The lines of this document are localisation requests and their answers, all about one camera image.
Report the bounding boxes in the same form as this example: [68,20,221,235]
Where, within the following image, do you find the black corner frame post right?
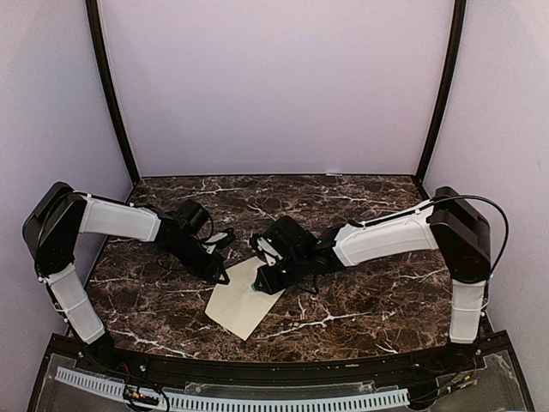
[414,0,467,185]

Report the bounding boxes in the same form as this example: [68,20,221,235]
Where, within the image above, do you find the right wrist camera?
[249,215,318,266]

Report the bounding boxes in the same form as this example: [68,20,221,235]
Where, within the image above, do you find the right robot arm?
[250,186,510,373]

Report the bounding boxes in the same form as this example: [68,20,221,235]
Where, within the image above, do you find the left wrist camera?
[172,199,236,254]

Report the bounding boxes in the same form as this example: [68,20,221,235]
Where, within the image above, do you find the black corner frame post left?
[85,0,141,185]

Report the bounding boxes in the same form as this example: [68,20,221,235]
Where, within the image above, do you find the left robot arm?
[22,181,235,374]

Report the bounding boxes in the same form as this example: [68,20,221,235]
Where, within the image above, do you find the cream envelope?
[205,257,284,341]

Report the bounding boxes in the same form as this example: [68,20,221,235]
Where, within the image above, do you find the black corner frame post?
[85,0,141,185]
[414,0,467,185]

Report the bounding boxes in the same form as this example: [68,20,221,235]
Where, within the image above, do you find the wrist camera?
[172,199,236,254]
[249,215,318,266]

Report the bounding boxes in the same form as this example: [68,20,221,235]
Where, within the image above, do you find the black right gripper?
[254,251,309,295]

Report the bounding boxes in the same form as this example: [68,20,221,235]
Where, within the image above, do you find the white slotted cable duct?
[55,367,409,411]

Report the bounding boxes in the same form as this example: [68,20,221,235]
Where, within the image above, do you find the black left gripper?
[165,235,230,285]

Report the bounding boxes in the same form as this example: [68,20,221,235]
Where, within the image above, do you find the black front rail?
[46,332,511,387]

